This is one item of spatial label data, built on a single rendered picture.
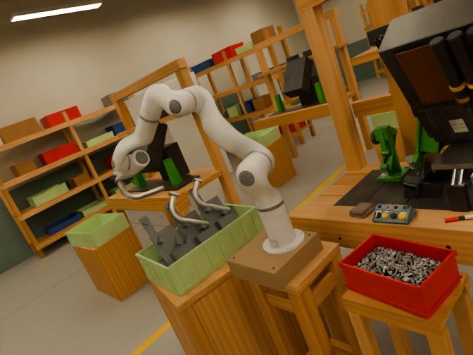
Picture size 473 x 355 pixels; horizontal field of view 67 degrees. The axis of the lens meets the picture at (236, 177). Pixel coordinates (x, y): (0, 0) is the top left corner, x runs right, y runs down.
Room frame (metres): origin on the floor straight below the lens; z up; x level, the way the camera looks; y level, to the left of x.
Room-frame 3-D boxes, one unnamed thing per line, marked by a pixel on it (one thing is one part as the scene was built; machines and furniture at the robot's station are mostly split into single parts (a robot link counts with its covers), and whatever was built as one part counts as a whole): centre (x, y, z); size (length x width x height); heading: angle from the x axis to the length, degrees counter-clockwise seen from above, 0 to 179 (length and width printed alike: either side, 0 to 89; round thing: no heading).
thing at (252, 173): (1.40, -0.08, 1.24); 0.19 x 0.12 x 0.24; 150
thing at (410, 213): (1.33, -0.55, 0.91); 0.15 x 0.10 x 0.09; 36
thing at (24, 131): (7.13, 2.66, 1.14); 3.01 x 0.54 x 2.28; 130
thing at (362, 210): (1.48, -0.48, 0.91); 0.10 x 0.08 x 0.03; 116
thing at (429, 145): (1.38, -0.81, 1.17); 0.13 x 0.12 x 0.20; 36
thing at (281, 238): (1.43, -0.09, 1.03); 0.19 x 0.19 x 0.18
